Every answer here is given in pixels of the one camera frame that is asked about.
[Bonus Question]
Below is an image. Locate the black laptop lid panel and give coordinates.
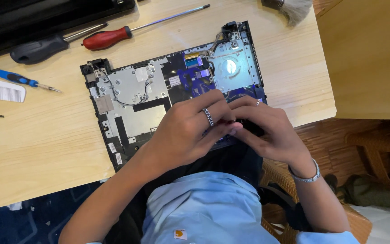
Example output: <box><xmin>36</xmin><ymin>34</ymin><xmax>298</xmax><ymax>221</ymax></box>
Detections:
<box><xmin>0</xmin><ymin>0</ymin><xmax>137</xmax><ymax>63</ymax></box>

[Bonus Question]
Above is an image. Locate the dark green bag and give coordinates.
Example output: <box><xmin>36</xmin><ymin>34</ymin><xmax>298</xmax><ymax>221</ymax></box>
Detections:
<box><xmin>324</xmin><ymin>174</ymin><xmax>390</xmax><ymax>215</ymax></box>

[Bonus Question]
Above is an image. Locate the black handled screwdriver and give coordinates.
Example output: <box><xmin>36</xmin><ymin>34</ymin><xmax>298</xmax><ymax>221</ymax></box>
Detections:
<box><xmin>10</xmin><ymin>22</ymin><xmax>108</xmax><ymax>65</ymax></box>

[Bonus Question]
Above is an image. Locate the person's right hand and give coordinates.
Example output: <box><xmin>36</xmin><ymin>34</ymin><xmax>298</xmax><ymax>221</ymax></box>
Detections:
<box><xmin>228</xmin><ymin>96</ymin><xmax>313</xmax><ymax>169</ymax></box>

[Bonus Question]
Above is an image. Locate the brown wicker furniture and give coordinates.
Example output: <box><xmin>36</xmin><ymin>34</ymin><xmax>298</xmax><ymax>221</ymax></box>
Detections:
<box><xmin>345</xmin><ymin>130</ymin><xmax>390</xmax><ymax>194</ymax></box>

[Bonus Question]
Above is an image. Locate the red handled screwdriver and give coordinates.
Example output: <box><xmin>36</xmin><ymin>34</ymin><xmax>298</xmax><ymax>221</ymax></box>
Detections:
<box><xmin>81</xmin><ymin>4</ymin><xmax>211</xmax><ymax>51</ymax></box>

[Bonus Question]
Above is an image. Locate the grey bristle dust brush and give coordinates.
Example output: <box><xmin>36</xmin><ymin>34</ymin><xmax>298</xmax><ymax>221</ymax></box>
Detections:
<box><xmin>261</xmin><ymin>0</ymin><xmax>313</xmax><ymax>27</ymax></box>

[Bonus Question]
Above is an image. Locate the blue patterned carpet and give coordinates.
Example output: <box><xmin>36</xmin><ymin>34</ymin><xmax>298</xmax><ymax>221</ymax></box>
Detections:
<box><xmin>0</xmin><ymin>181</ymin><xmax>121</xmax><ymax>244</ymax></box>

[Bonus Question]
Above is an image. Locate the silver chain finger ring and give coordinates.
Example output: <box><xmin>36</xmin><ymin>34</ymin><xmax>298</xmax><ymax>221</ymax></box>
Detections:
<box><xmin>202</xmin><ymin>108</ymin><xmax>215</xmax><ymax>127</ymax></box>

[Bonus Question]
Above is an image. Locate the light blue shirt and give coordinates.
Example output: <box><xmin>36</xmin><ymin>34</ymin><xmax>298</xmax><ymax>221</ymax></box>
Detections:
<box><xmin>86</xmin><ymin>171</ymin><xmax>361</xmax><ymax>244</ymax></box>

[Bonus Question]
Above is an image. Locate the silver wrist bracelet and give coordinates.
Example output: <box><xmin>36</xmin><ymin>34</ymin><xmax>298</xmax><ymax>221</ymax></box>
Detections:
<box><xmin>288</xmin><ymin>158</ymin><xmax>321</xmax><ymax>184</ymax></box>

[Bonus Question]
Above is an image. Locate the black bag strap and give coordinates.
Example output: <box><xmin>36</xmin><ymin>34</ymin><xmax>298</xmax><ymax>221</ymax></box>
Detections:
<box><xmin>258</xmin><ymin>184</ymin><xmax>313</xmax><ymax>233</ymax></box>

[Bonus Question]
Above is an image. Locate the brown wicker chair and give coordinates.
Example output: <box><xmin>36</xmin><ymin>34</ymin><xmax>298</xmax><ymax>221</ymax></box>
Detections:
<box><xmin>259</xmin><ymin>159</ymin><xmax>374</xmax><ymax>244</ymax></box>

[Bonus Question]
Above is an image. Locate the blue precision screwdriver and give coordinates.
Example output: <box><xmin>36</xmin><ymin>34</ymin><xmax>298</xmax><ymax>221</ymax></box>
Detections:
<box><xmin>0</xmin><ymin>65</ymin><xmax>63</xmax><ymax>93</ymax></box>

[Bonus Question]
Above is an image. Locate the white plastic comb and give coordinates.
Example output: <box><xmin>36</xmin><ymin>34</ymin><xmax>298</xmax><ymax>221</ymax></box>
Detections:
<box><xmin>0</xmin><ymin>78</ymin><xmax>26</xmax><ymax>103</ymax></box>

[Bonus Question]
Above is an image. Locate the small black laptop part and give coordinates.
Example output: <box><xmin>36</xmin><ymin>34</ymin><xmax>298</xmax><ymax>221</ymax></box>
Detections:
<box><xmin>234</xmin><ymin>118</ymin><xmax>265</xmax><ymax>138</ymax></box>

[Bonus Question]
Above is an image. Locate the light wooden cabinet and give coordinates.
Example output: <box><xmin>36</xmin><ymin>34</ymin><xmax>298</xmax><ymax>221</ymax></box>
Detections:
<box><xmin>313</xmin><ymin>0</ymin><xmax>390</xmax><ymax>120</ymax></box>

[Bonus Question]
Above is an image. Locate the person's left hand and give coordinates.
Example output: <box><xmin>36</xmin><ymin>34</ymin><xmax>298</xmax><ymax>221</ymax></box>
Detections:
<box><xmin>144</xmin><ymin>89</ymin><xmax>244</xmax><ymax>170</ymax></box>

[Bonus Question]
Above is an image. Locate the opened black laptop base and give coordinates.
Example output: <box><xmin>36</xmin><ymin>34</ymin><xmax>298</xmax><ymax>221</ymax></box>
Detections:
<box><xmin>80</xmin><ymin>20</ymin><xmax>267</xmax><ymax>172</ymax></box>

